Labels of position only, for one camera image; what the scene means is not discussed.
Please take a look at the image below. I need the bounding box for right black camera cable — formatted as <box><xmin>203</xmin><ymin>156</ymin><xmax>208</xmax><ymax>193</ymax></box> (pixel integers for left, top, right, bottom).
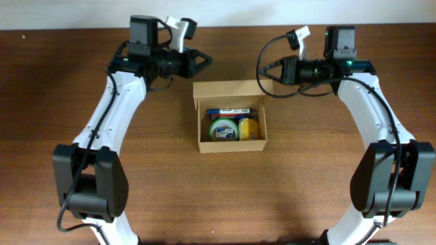
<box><xmin>255</xmin><ymin>32</ymin><xmax>403</xmax><ymax>245</ymax></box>

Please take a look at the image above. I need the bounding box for blue ballpoint pen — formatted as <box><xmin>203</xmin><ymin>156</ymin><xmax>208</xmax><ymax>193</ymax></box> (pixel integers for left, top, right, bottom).
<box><xmin>209</xmin><ymin>114</ymin><xmax>255</xmax><ymax>120</ymax></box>

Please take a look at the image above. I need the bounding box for left black camera cable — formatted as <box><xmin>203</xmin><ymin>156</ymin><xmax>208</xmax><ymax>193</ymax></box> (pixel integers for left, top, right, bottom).
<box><xmin>56</xmin><ymin>18</ymin><xmax>174</xmax><ymax>245</ymax></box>

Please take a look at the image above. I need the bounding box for black camera cable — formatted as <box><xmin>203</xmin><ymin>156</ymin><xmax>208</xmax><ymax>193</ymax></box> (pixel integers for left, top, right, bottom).
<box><xmin>255</xmin><ymin>32</ymin><xmax>403</xmax><ymax>245</ymax></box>
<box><xmin>56</xmin><ymin>18</ymin><xmax>174</xmax><ymax>245</ymax></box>

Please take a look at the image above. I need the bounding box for green tape roll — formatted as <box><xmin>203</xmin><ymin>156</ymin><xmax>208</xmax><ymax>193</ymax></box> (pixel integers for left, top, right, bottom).
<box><xmin>208</xmin><ymin>118</ymin><xmax>239</xmax><ymax>142</ymax></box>

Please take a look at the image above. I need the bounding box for yellow sticky note pad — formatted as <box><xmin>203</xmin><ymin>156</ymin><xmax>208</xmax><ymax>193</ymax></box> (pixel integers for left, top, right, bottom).
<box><xmin>238</xmin><ymin>118</ymin><xmax>260</xmax><ymax>141</ymax></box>

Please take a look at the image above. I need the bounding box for small white blue box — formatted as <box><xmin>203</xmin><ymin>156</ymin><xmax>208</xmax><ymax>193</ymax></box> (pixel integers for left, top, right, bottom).
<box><xmin>215</xmin><ymin>127</ymin><xmax>236</xmax><ymax>140</ymax></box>

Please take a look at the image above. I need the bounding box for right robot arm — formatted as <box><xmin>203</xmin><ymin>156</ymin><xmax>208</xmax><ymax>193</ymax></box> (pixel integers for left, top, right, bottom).
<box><xmin>255</xmin><ymin>26</ymin><xmax>435</xmax><ymax>245</ymax></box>

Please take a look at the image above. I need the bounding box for cardboard box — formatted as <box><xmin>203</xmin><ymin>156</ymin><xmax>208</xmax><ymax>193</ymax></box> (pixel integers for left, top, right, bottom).
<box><xmin>193</xmin><ymin>80</ymin><xmax>268</xmax><ymax>153</ymax></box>

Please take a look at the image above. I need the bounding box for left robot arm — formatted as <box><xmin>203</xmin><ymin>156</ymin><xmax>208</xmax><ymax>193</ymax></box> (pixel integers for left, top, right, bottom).
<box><xmin>52</xmin><ymin>15</ymin><xmax>212</xmax><ymax>244</ymax></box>

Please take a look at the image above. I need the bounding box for blue whiteboard marker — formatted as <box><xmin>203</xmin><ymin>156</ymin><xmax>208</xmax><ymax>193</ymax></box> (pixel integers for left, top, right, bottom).
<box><xmin>206</xmin><ymin>108</ymin><xmax>256</xmax><ymax>114</ymax></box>

